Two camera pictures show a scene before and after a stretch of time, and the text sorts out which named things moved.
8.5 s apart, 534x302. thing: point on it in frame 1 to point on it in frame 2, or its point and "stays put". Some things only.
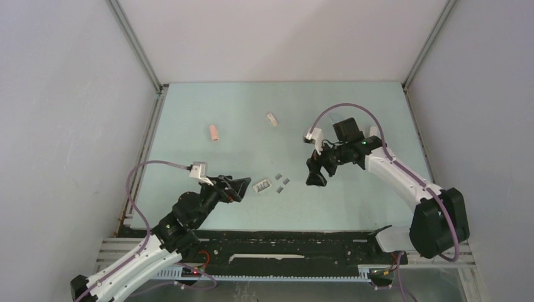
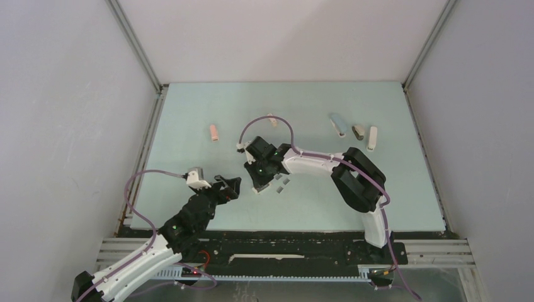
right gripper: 314,164 to 255,178
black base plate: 231,253 stays put
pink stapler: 214,133 stays put
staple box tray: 262,185 stays put
